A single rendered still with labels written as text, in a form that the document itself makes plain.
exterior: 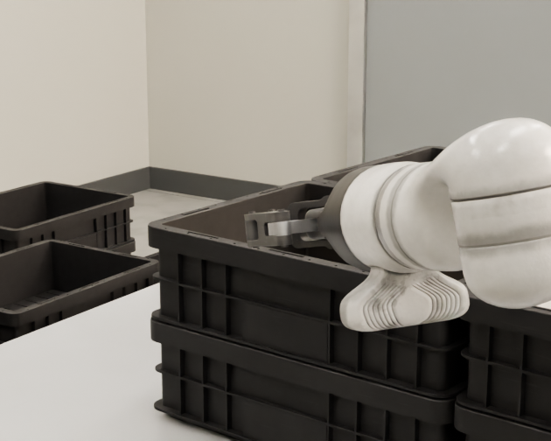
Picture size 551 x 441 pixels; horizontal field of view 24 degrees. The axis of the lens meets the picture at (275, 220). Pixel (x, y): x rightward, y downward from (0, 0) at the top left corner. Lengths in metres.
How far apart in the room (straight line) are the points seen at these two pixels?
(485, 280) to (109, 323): 1.15
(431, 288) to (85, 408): 0.73
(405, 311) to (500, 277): 0.17
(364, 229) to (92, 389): 0.80
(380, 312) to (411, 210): 0.11
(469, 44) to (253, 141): 1.10
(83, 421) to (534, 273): 0.88
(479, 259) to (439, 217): 0.07
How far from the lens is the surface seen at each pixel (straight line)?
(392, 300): 0.86
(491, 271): 0.70
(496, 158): 0.70
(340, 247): 0.88
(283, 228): 0.90
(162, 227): 1.40
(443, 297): 0.88
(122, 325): 1.80
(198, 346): 1.40
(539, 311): 1.15
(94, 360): 1.67
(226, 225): 1.51
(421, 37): 4.90
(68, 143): 5.36
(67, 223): 2.87
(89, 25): 5.41
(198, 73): 5.53
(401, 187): 0.80
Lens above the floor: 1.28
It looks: 14 degrees down
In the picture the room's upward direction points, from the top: straight up
